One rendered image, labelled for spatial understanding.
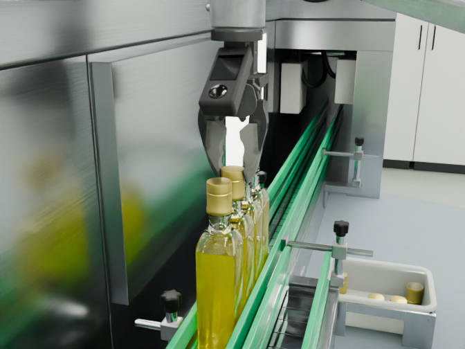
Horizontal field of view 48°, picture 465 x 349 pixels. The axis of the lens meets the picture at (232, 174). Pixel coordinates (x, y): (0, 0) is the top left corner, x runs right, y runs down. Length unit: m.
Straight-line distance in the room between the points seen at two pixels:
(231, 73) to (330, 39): 1.09
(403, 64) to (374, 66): 2.77
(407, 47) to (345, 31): 2.78
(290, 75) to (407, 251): 0.76
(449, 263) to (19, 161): 1.14
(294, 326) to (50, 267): 0.43
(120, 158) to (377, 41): 1.18
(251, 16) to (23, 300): 0.43
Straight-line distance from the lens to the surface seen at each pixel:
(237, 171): 0.74
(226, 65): 0.69
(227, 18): 0.70
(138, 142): 0.73
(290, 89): 1.90
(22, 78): 0.57
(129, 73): 0.71
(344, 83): 1.85
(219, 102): 0.64
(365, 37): 1.73
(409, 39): 4.49
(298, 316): 0.93
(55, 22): 0.58
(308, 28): 1.75
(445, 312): 1.26
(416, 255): 1.48
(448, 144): 4.65
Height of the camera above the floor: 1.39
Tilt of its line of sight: 19 degrees down
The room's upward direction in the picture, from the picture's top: straight up
